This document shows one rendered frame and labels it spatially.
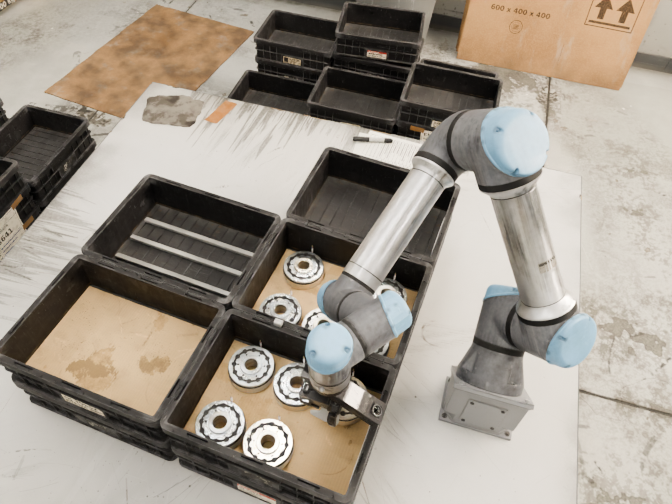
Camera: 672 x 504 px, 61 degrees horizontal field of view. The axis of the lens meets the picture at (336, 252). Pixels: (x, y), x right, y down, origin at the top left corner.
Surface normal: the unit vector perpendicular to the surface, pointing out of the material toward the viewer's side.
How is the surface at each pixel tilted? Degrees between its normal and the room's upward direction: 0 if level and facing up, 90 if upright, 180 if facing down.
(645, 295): 0
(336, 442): 0
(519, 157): 46
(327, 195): 0
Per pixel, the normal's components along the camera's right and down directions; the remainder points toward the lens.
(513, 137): 0.39, 0.07
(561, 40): -0.25, 0.54
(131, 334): 0.05, -0.63
